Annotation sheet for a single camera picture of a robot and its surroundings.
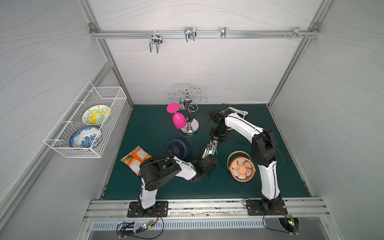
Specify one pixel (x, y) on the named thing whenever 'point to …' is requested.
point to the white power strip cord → (243, 113)
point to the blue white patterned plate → (84, 137)
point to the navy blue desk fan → (181, 147)
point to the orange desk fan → (242, 168)
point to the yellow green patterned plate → (96, 115)
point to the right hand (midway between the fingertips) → (212, 140)
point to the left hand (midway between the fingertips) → (212, 158)
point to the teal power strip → (214, 152)
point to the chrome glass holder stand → (192, 123)
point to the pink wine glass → (179, 120)
